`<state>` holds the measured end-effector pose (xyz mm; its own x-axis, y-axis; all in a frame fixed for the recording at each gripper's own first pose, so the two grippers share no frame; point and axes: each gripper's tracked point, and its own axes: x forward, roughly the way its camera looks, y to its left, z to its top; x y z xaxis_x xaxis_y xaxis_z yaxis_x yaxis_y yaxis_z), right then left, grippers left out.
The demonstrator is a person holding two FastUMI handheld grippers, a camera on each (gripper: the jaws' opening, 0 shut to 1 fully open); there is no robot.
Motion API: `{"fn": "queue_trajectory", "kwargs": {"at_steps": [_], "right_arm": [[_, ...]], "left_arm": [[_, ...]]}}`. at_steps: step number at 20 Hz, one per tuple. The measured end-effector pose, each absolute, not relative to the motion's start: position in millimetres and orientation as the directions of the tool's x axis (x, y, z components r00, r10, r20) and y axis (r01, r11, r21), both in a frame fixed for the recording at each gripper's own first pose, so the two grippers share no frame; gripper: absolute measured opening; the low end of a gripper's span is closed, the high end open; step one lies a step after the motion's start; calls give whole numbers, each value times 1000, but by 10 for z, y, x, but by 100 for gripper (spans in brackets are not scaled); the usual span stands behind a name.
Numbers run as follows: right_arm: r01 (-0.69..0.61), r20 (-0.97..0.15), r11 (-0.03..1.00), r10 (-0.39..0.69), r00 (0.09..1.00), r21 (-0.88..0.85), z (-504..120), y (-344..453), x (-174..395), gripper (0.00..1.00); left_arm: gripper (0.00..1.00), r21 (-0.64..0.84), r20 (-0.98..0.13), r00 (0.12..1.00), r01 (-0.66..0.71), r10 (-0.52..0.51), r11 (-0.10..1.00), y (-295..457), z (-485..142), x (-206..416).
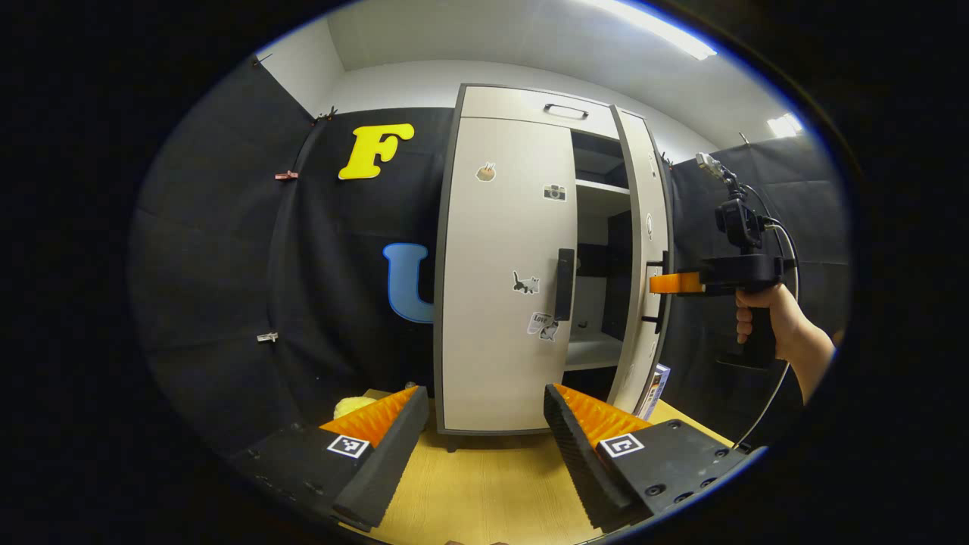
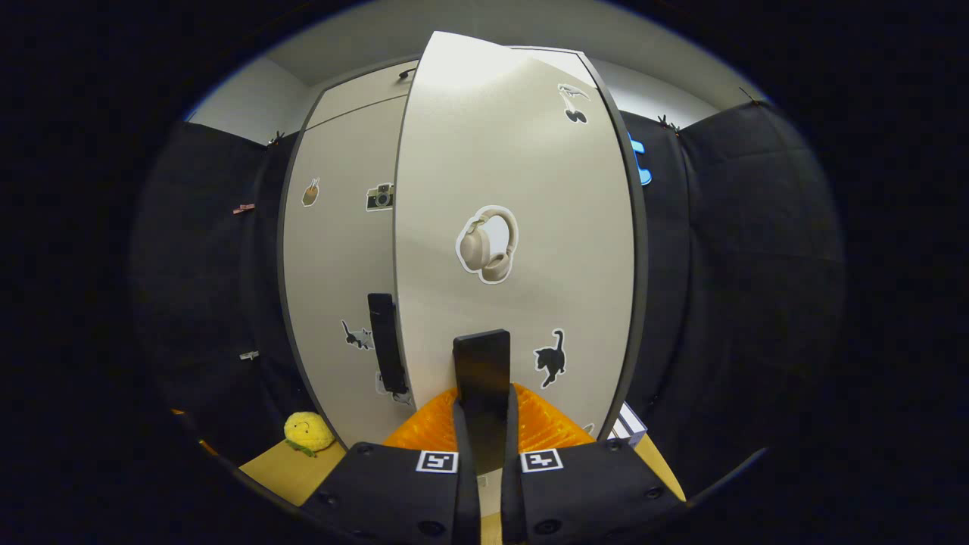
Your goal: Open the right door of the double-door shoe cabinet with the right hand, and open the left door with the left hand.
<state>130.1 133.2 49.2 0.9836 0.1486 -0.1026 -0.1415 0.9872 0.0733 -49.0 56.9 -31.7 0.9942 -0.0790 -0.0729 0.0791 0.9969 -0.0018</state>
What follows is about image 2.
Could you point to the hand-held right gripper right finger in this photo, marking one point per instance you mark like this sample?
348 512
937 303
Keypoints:
512 492

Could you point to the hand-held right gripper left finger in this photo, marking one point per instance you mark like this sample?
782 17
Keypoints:
468 484

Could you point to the grey shoe cabinet door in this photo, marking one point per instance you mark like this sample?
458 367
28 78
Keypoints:
484 151
333 265

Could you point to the grey double-door shoe cabinet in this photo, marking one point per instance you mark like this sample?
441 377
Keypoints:
641 227

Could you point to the grey cabinet drawer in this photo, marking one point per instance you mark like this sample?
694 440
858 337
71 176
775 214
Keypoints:
363 94

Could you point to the yellow plush toy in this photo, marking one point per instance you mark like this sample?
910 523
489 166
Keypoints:
306 431

